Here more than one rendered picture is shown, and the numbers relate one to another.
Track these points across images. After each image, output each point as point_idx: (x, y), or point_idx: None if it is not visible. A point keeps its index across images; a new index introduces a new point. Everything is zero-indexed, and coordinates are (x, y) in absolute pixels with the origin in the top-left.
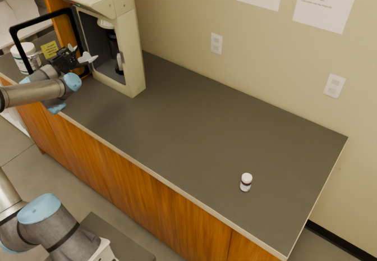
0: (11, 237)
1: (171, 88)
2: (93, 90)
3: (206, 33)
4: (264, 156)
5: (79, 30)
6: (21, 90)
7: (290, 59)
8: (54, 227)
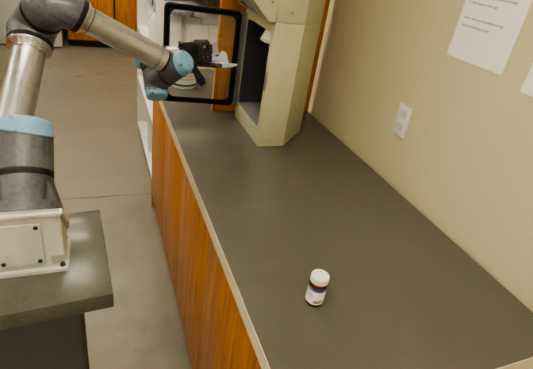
0: None
1: (314, 159)
2: (223, 122)
3: (393, 103)
4: (381, 284)
5: (241, 44)
6: (113, 24)
7: (500, 163)
8: (17, 147)
